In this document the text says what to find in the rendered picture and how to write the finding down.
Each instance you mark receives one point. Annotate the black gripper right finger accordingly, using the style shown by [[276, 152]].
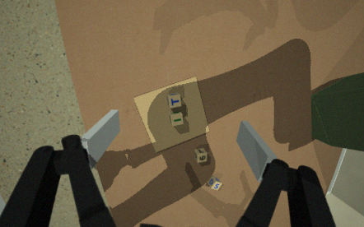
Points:
[[307, 207]]

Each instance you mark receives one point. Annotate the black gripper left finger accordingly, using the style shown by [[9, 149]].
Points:
[[32, 200]]

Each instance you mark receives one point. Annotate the cream block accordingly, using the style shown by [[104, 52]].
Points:
[[173, 100], [214, 183], [200, 155], [176, 118]]

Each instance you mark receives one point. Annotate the tan mat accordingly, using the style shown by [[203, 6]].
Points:
[[154, 111]]

